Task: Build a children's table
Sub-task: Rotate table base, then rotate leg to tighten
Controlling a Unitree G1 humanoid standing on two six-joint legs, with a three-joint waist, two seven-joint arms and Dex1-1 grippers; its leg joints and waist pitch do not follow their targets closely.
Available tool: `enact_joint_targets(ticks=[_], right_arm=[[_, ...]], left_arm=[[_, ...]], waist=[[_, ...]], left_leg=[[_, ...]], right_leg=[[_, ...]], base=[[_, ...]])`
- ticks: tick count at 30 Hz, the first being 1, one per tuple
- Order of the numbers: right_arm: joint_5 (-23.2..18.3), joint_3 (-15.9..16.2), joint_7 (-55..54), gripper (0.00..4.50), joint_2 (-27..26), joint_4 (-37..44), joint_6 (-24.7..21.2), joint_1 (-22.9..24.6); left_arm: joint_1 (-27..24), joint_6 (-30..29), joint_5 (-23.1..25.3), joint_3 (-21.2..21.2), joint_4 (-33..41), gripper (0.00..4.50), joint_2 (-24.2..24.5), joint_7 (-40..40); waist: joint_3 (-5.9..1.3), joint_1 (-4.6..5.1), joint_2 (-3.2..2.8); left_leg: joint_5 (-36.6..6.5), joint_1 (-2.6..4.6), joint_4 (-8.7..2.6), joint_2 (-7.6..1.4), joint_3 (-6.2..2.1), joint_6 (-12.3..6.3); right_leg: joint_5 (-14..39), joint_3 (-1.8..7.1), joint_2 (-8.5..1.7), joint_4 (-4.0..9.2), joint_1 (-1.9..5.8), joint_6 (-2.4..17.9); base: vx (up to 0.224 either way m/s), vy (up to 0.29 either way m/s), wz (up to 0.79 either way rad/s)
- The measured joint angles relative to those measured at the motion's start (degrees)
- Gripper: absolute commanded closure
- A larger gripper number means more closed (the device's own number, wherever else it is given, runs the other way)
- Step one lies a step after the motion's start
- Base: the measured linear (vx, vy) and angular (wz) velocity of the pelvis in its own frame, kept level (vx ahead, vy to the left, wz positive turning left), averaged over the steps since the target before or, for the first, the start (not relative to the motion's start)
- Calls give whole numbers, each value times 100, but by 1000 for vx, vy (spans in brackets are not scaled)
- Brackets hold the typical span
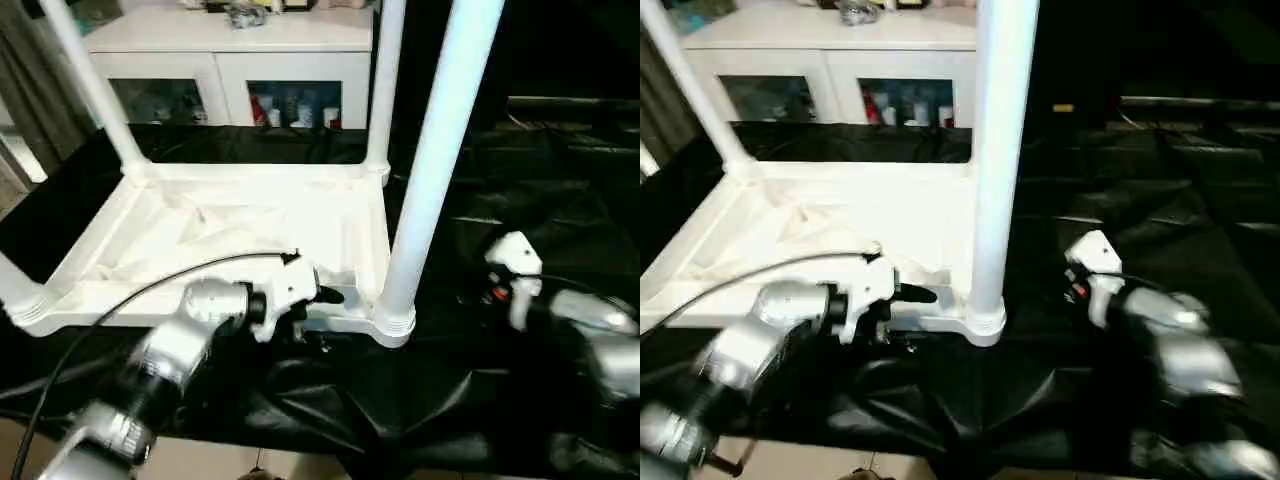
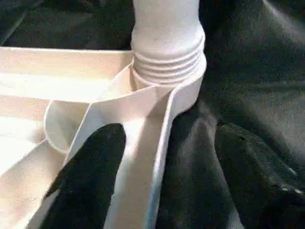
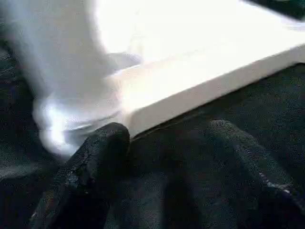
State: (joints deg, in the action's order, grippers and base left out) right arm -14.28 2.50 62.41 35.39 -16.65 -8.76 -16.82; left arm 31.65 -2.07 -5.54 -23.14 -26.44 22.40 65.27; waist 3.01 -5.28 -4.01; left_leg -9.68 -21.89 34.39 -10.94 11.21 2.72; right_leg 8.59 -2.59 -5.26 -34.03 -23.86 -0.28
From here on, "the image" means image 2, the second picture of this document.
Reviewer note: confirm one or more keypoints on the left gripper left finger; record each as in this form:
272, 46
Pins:
88, 181

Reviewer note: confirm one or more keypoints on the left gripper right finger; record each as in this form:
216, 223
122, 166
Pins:
257, 186

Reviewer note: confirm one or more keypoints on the white plastic table top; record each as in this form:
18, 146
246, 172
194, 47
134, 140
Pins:
47, 78

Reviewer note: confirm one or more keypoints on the white plastic table leg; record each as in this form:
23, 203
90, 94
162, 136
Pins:
166, 28

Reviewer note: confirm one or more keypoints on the black mat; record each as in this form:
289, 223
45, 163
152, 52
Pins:
250, 83

